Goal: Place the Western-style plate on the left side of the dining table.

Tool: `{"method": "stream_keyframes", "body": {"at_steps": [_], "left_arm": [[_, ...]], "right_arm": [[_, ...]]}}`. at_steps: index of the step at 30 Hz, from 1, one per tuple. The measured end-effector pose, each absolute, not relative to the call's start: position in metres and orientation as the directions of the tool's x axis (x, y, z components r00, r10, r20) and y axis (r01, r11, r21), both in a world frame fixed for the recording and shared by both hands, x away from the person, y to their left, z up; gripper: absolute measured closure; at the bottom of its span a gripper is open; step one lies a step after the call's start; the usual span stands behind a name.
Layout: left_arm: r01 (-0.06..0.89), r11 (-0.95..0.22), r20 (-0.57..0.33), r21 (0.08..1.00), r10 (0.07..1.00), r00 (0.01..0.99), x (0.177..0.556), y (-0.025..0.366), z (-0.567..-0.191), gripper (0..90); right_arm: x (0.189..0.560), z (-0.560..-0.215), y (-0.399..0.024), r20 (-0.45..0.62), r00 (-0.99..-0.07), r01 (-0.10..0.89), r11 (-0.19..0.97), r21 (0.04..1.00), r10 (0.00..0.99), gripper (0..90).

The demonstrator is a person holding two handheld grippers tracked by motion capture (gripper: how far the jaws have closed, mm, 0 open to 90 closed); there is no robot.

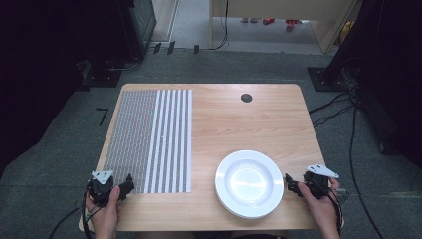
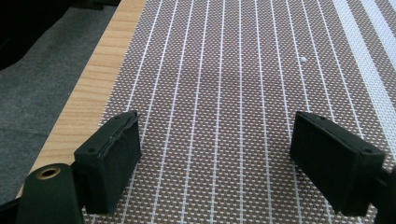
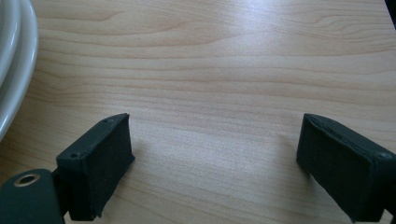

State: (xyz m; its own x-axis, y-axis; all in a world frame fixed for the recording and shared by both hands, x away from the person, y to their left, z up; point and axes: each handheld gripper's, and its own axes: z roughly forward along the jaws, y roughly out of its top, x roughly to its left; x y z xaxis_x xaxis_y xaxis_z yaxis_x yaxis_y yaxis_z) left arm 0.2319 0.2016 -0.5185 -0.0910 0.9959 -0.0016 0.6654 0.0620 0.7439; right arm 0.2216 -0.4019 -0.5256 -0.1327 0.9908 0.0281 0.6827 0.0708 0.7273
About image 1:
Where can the red tool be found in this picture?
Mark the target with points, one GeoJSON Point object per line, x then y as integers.
{"type": "Point", "coordinates": [268, 21]}
{"type": "Point", "coordinates": [291, 24]}

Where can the person's left hand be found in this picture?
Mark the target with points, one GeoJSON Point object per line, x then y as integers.
{"type": "Point", "coordinates": [106, 215]}

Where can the white plate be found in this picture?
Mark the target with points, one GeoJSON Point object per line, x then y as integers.
{"type": "Point", "coordinates": [249, 184]}

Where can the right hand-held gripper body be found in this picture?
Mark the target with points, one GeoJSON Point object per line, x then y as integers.
{"type": "Point", "coordinates": [317, 186]}

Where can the black stand base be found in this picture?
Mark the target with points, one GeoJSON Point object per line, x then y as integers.
{"type": "Point", "coordinates": [101, 77]}
{"type": "Point", "coordinates": [323, 79]}

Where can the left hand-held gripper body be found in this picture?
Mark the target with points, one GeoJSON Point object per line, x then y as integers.
{"type": "Point", "coordinates": [99, 191]}

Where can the grey striped placemat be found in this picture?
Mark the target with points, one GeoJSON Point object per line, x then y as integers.
{"type": "Point", "coordinates": [149, 139]}

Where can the person's right hand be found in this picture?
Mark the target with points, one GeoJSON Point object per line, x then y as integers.
{"type": "Point", "coordinates": [318, 212]}

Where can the dark monitor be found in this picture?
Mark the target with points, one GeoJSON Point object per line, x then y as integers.
{"type": "Point", "coordinates": [144, 23]}

